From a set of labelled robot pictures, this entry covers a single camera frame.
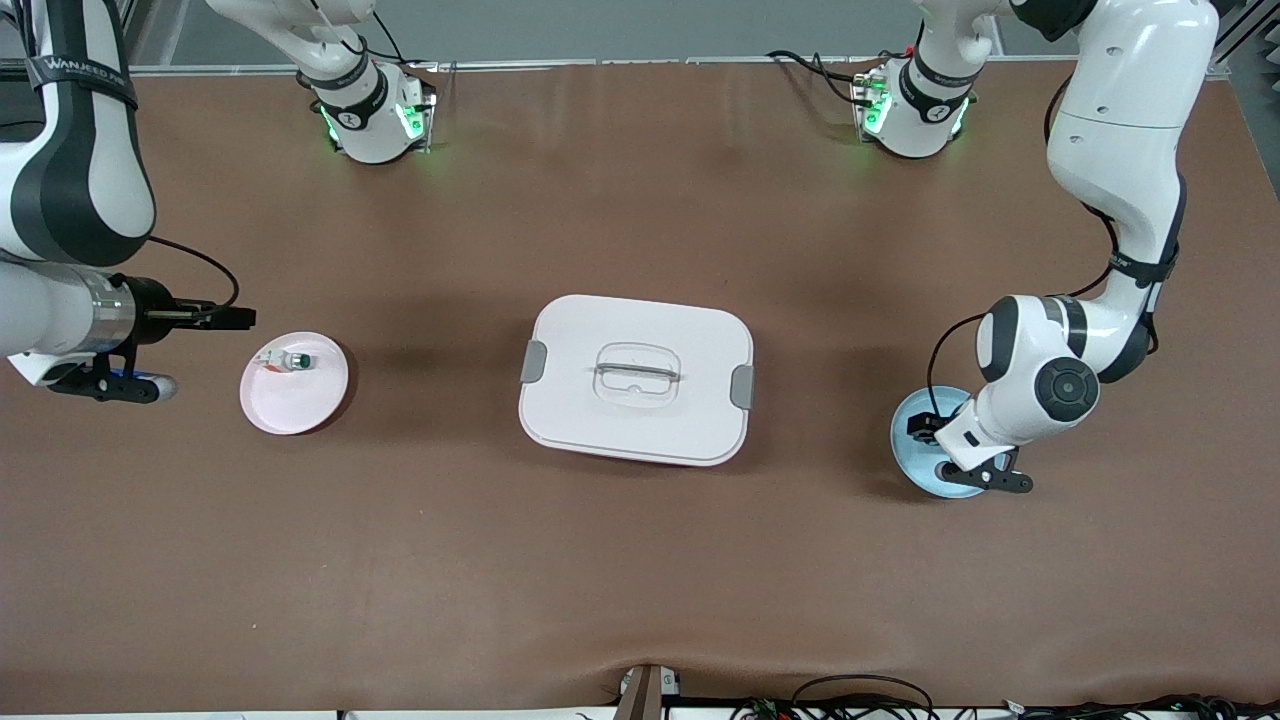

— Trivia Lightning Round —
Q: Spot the black arm base cable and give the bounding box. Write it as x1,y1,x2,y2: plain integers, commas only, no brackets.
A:
765,48,886,106

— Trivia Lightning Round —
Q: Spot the black looped cable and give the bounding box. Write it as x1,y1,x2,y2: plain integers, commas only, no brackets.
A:
790,675,936,720

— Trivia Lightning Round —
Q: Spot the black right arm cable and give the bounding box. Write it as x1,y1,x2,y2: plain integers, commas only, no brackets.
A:
148,235,241,311

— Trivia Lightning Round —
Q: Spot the pink round plate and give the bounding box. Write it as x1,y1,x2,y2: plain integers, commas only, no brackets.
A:
239,331,351,436

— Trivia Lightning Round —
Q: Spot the black cable bundle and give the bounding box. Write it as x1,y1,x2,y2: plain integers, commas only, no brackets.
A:
730,693,1280,720

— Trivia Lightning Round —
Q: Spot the light blue round plate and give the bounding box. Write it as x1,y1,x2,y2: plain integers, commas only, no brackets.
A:
890,387,1001,500

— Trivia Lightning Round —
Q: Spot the white lidded storage box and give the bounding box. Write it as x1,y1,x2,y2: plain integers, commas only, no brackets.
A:
518,294,756,468

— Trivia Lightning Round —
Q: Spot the brown camera mount bracket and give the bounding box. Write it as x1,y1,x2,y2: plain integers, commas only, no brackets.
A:
613,663,683,720

